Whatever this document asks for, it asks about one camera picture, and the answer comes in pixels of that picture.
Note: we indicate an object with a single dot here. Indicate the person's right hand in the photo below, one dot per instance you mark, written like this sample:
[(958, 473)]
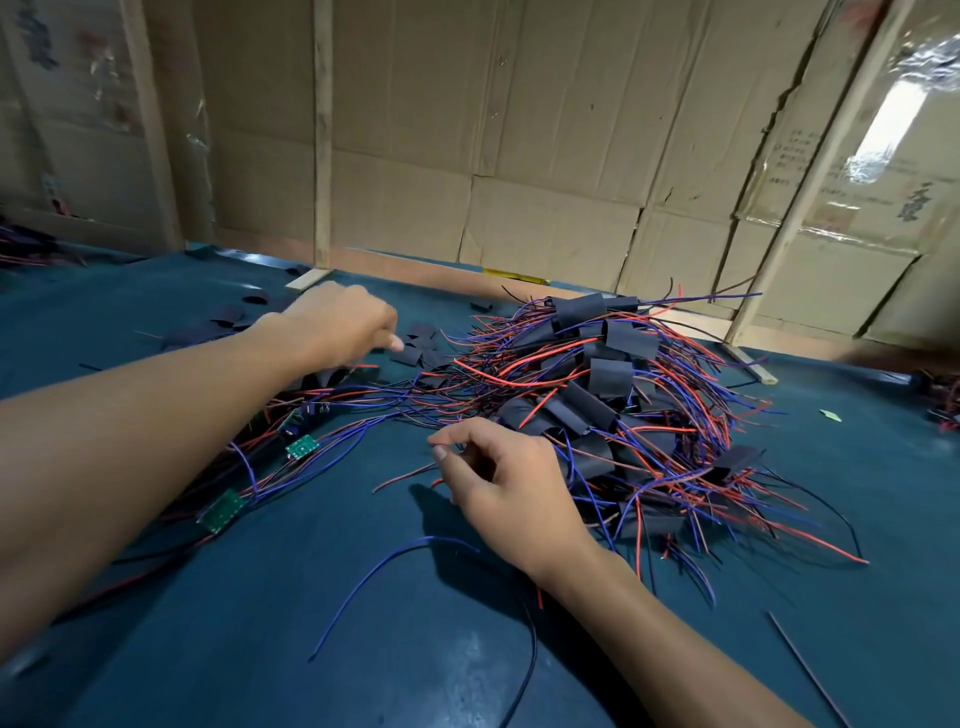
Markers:
[(518, 503)]

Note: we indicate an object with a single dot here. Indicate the person's left hand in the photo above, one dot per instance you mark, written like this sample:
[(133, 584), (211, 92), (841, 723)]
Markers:
[(330, 323)]

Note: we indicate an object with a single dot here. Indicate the pile of black sleeve pieces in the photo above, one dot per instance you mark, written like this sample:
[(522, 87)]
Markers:
[(420, 353)]

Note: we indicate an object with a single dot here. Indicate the pile of sleeved wired boards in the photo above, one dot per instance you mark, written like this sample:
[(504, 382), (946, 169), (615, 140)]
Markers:
[(608, 375)]

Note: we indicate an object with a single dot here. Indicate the pile of unsleeved wired boards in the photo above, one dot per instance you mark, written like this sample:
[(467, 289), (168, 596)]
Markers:
[(225, 503)]

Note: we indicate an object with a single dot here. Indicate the person's right forearm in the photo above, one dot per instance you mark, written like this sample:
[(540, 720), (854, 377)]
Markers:
[(660, 653)]

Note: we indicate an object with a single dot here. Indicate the person's left forearm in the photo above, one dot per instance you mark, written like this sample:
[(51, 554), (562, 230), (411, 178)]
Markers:
[(105, 465)]

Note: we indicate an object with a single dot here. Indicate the wooden ledge board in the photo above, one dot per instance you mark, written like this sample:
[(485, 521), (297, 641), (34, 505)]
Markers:
[(420, 267)]

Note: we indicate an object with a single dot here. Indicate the yellow strip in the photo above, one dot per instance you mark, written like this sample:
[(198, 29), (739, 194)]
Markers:
[(515, 276)]

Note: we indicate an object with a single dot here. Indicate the small green scrap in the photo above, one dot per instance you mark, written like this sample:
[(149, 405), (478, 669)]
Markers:
[(830, 416)]

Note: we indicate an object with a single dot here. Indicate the clear plastic sheet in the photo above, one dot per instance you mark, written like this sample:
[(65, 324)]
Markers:
[(900, 113)]

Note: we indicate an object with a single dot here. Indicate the thin wooden post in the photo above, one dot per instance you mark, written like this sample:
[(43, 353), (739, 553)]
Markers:
[(323, 135)]

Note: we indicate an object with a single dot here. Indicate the wide wooden post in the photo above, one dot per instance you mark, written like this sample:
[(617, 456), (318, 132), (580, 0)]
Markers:
[(150, 120)]

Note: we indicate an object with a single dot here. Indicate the pale slanted wooden post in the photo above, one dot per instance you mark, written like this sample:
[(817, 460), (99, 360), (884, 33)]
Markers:
[(818, 165)]

